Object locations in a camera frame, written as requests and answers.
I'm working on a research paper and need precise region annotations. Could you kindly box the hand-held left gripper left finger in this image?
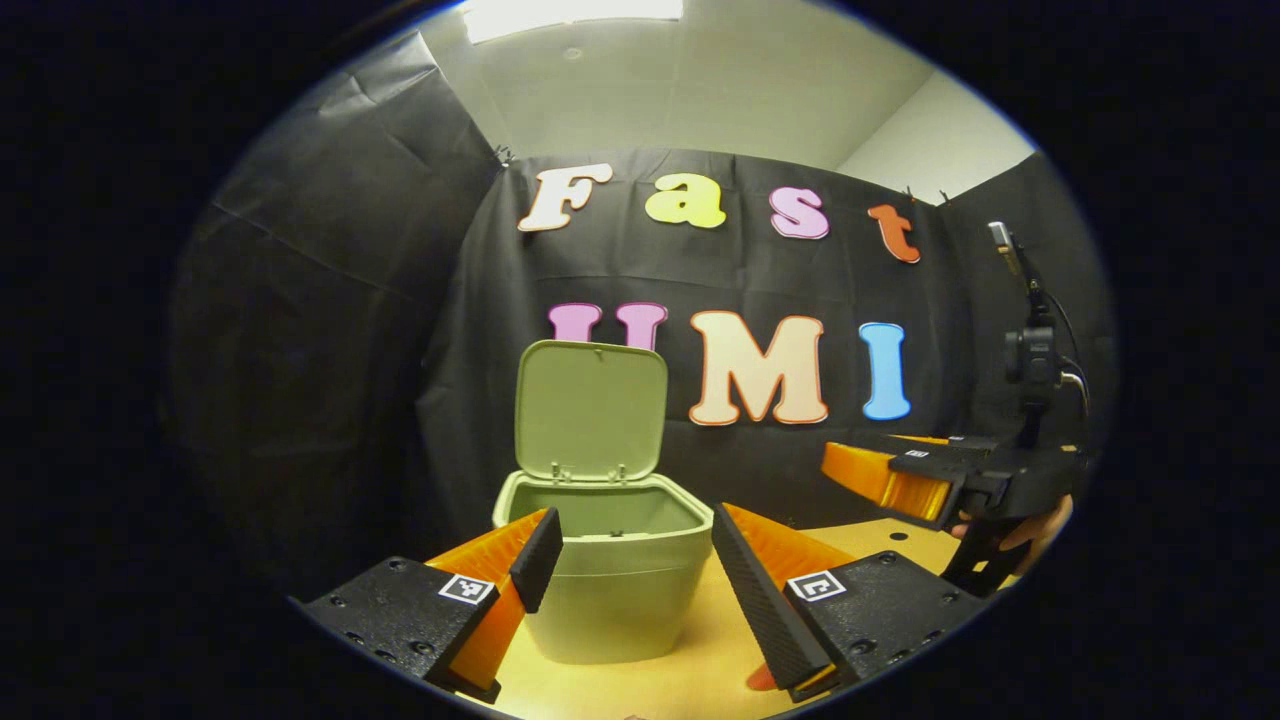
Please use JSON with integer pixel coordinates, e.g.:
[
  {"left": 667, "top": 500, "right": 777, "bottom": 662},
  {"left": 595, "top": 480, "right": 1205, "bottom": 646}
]
[{"left": 295, "top": 506, "right": 564, "bottom": 704}]

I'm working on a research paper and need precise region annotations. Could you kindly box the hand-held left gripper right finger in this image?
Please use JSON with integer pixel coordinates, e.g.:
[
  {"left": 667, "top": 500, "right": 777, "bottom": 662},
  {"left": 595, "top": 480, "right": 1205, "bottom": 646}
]
[{"left": 710, "top": 502, "right": 986, "bottom": 704}]

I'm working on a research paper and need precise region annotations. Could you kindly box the pale green desktop garbage bin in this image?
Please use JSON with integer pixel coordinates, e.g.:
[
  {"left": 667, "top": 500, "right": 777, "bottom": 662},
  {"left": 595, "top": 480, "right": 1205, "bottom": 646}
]
[{"left": 492, "top": 340, "right": 715, "bottom": 666}]

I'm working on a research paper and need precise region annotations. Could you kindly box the wooden desktop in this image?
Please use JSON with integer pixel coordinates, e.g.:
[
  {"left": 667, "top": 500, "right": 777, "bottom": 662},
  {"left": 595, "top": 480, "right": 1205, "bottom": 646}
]
[{"left": 480, "top": 515, "right": 1031, "bottom": 720}]

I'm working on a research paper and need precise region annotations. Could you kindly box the black backdrop cloth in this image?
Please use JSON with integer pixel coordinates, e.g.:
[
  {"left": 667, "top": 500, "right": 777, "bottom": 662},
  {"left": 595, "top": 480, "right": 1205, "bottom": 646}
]
[{"left": 165, "top": 30, "right": 1121, "bottom": 591}]

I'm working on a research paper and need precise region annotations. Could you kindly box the rectangular ceiling light panel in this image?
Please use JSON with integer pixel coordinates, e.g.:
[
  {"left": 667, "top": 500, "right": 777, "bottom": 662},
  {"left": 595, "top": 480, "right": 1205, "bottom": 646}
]
[{"left": 462, "top": 0, "right": 685, "bottom": 44}]

